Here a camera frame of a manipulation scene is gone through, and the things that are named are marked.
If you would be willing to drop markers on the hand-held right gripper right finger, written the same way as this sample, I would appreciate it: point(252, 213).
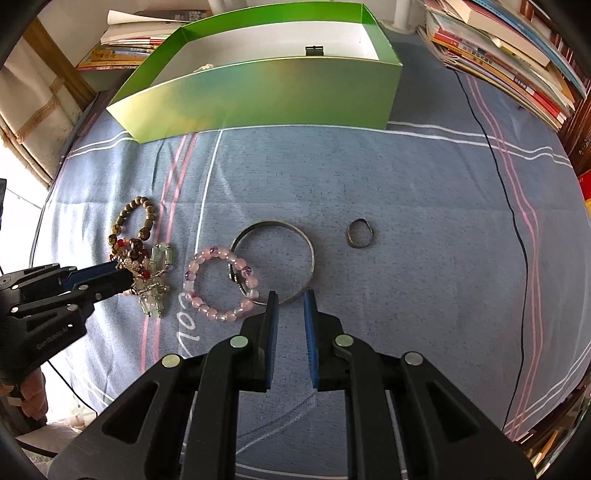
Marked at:
point(310, 341)

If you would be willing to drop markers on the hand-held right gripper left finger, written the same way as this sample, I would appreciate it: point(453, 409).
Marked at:
point(272, 339)

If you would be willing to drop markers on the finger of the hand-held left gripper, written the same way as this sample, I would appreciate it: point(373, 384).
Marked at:
point(90, 273)
point(113, 284)

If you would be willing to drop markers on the silver bangle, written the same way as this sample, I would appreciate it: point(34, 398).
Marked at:
point(272, 223)

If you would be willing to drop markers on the green cardboard box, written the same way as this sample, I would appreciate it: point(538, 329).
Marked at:
point(258, 97)

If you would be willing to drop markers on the person's left hand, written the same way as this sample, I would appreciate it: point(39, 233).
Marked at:
point(33, 392)

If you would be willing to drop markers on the blue striped tablecloth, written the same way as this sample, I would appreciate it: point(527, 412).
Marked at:
point(392, 300)

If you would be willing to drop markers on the taped cardboard sheets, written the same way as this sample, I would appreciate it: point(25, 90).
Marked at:
point(32, 115)

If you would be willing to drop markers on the white carved bangle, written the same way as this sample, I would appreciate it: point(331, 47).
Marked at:
point(205, 67)

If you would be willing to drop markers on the small stack of books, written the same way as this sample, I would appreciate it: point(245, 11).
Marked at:
point(134, 41)

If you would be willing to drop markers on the black watch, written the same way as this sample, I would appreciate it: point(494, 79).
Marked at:
point(314, 50)

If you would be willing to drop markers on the dark wooden cabinet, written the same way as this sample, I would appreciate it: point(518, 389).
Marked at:
point(579, 134)

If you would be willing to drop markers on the white pole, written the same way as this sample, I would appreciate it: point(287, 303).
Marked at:
point(400, 14)

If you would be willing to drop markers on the tall stack of books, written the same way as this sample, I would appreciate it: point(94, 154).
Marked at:
point(503, 50)

